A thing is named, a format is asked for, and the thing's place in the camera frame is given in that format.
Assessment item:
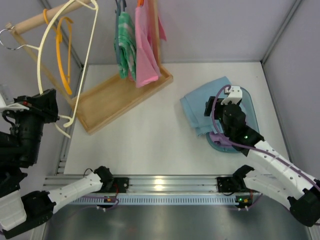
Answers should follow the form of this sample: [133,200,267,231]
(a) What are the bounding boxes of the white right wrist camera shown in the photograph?
[221,85,243,105]

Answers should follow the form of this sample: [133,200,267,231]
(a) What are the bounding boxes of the pink shirt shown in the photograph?
[135,0,161,88]

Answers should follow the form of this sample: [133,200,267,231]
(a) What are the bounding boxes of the wooden clothes rack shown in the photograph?
[5,0,173,135]

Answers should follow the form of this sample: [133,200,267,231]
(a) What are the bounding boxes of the orange plastic hanger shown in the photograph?
[42,8,74,95]

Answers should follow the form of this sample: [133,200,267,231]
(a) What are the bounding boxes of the green white patterned garment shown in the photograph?
[114,11,137,81]

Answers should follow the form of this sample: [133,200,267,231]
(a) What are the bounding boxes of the aluminium mounting rail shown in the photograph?
[43,174,311,194]

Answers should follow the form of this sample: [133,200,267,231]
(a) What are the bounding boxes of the orange hanger with pink garment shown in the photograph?
[137,0,144,7]

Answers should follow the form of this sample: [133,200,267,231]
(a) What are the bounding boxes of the purple cloth in basket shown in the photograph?
[209,132,232,148]

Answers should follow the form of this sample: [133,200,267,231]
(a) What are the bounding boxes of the teal plastic basket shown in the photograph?
[205,87,260,154]

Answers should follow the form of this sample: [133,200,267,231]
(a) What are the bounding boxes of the cream plastic hanger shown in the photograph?
[0,0,100,139]

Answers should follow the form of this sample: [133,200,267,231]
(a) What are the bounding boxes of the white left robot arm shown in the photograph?
[0,89,114,240]

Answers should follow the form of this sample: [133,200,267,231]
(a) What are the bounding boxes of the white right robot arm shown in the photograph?
[204,96,320,227]

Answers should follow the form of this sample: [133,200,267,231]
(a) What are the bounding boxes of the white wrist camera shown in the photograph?
[0,84,30,112]
[221,85,243,105]

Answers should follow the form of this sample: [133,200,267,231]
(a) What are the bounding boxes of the perforated cable duct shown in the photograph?
[72,195,253,206]

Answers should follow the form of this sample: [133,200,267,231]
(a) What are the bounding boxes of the light blue trousers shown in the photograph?
[180,76,231,136]

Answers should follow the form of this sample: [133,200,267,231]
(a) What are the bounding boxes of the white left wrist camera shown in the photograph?
[0,84,30,112]

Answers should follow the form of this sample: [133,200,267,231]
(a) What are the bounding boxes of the grey blue hanger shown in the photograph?
[114,0,126,66]

